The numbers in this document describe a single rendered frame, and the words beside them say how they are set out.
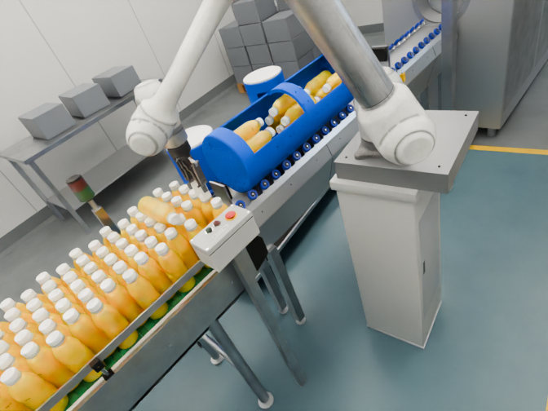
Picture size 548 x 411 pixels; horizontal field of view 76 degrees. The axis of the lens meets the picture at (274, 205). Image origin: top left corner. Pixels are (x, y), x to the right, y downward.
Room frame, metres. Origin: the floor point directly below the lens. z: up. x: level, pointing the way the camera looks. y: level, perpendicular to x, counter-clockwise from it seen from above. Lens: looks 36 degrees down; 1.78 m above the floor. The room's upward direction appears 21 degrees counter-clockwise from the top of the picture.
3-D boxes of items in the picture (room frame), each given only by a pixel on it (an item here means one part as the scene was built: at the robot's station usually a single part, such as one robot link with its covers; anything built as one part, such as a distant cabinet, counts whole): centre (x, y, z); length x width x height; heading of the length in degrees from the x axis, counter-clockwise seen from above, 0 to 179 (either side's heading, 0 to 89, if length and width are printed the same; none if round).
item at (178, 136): (1.13, 0.23, 1.36); 0.09 x 0.09 x 0.06
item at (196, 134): (1.89, 0.31, 1.03); 0.28 x 0.28 x 0.01
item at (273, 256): (1.26, 0.09, 0.31); 0.06 x 0.06 x 0.63; 35
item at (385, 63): (2.05, -0.90, 1.00); 0.10 x 0.04 x 0.15; 35
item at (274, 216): (1.88, -0.67, 0.79); 2.17 x 0.29 x 0.34; 125
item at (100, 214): (1.35, 0.71, 0.55); 0.04 x 0.04 x 1.10; 35
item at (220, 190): (1.28, 0.18, 0.99); 0.10 x 0.02 x 0.12; 35
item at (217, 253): (0.92, 0.19, 1.05); 0.20 x 0.10 x 0.10; 125
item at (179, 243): (1.00, 0.36, 0.99); 0.07 x 0.07 x 0.19
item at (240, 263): (0.92, 0.19, 0.50); 0.04 x 0.04 x 1.00; 35
